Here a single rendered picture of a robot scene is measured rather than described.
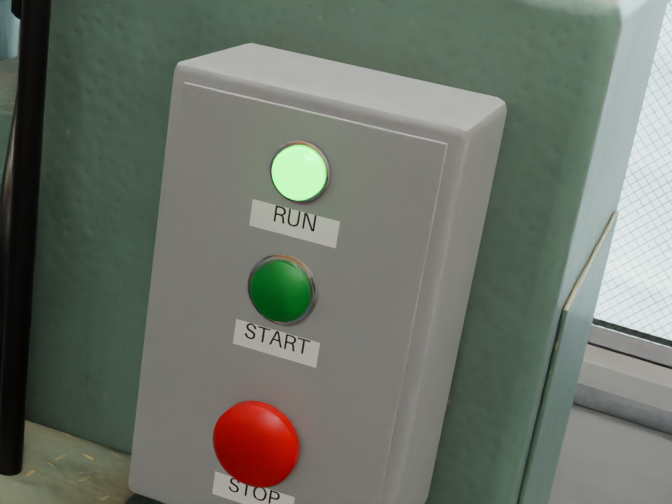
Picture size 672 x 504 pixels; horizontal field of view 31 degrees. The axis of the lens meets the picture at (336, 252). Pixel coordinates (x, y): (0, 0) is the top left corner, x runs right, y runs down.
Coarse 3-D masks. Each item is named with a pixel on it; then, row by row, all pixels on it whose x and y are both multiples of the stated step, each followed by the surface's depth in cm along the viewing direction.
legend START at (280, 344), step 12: (240, 324) 40; (252, 324) 40; (240, 336) 40; (252, 336) 40; (264, 336) 40; (276, 336) 40; (288, 336) 40; (252, 348) 40; (264, 348) 40; (276, 348) 40; (288, 348) 40; (300, 348) 40; (312, 348) 40; (300, 360) 40; (312, 360) 40
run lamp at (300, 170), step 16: (288, 144) 38; (304, 144) 37; (272, 160) 38; (288, 160) 37; (304, 160) 37; (320, 160) 37; (272, 176) 38; (288, 176) 38; (304, 176) 37; (320, 176) 37; (288, 192) 38; (304, 192) 38; (320, 192) 38
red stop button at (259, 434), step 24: (240, 408) 40; (264, 408) 40; (216, 432) 41; (240, 432) 40; (264, 432) 40; (288, 432) 40; (240, 456) 40; (264, 456) 40; (288, 456) 40; (240, 480) 41; (264, 480) 40
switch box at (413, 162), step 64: (192, 64) 39; (256, 64) 40; (320, 64) 42; (192, 128) 39; (256, 128) 38; (320, 128) 37; (384, 128) 37; (448, 128) 36; (192, 192) 40; (256, 192) 39; (384, 192) 37; (448, 192) 37; (192, 256) 40; (256, 256) 39; (320, 256) 39; (384, 256) 38; (448, 256) 38; (192, 320) 41; (256, 320) 40; (320, 320) 39; (384, 320) 38; (448, 320) 41; (192, 384) 41; (256, 384) 41; (320, 384) 40; (384, 384) 39; (448, 384) 44; (192, 448) 42; (320, 448) 40; (384, 448) 40
